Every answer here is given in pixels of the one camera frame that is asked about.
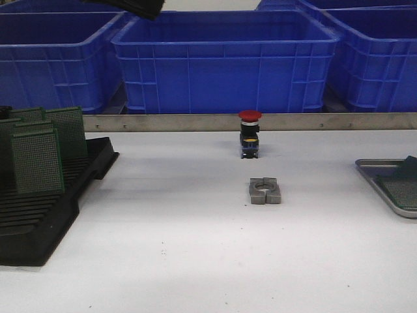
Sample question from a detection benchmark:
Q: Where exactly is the blue plastic crate centre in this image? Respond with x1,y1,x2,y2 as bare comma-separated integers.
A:
112,10,338,114

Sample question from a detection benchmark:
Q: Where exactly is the grey split clamp block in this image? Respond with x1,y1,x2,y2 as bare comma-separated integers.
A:
248,177,282,205

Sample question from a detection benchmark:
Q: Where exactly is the green perforated circuit board front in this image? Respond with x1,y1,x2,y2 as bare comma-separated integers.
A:
394,156,417,179

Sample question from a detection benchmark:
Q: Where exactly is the blue crate far left back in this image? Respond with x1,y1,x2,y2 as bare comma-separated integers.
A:
0,0,146,14

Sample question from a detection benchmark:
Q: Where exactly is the silver metal tray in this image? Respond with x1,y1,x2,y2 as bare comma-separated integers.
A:
355,159,416,219

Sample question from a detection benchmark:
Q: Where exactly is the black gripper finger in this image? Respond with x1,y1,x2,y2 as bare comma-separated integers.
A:
90,0,165,21

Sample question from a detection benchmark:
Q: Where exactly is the blue plastic crate left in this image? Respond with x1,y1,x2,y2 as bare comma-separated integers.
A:
1,12,127,113

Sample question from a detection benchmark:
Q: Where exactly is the red emergency stop button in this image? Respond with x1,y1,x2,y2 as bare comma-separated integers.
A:
238,110,262,158

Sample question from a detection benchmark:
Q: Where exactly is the blue crate far right back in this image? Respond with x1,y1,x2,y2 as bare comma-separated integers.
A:
256,0,416,10

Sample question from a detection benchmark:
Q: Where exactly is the blue plastic crate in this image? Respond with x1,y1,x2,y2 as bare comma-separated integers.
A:
112,10,338,114
1,12,127,113
322,8,416,113

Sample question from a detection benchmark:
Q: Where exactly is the blue plastic crate right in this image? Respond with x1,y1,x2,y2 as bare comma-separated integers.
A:
322,8,416,113

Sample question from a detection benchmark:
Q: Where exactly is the black slotted board rack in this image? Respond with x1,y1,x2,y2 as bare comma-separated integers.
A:
1,137,119,267

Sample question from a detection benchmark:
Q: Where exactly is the stainless steel table rail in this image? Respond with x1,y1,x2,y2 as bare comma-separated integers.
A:
83,113,416,132

